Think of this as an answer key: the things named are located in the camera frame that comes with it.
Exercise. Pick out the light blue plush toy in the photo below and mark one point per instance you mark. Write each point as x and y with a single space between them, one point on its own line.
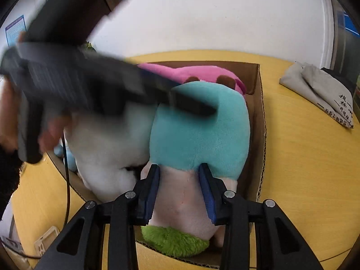
70 160

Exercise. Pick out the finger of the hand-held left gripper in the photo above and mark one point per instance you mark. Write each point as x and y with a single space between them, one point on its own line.
191 104
159 80

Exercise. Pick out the grey printed cloth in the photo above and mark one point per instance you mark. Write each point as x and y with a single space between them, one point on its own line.
315 90

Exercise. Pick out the purple wall poster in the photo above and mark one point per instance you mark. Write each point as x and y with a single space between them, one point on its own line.
14 31

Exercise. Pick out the blue door sign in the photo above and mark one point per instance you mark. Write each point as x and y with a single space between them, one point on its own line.
348 24

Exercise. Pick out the pink and teal pig plush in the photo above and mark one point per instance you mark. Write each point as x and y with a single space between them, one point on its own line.
197 135

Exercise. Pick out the cardboard box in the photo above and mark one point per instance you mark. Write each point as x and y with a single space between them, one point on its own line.
257 146

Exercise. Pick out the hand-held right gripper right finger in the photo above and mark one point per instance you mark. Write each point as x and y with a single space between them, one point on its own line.
208 197

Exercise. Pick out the beige power strip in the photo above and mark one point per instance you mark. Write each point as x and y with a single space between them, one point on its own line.
45 242

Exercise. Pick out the panda plush toy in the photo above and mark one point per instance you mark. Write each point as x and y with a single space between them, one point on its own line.
107 152

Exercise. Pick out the pink plush toy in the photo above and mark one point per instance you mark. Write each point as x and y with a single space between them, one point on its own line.
197 74

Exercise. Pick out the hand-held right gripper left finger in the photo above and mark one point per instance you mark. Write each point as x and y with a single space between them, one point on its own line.
149 197

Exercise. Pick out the person's left hand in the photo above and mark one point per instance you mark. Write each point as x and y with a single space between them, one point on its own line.
53 129

